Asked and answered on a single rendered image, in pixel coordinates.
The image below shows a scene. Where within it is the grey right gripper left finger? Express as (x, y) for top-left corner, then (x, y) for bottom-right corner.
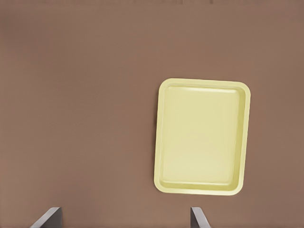
(30, 207), (62, 228)

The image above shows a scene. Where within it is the pale yellow rectangular tray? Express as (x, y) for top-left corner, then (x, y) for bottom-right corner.
(152, 77), (252, 196)

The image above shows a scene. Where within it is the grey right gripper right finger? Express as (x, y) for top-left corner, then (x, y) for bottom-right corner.
(190, 206), (211, 228)

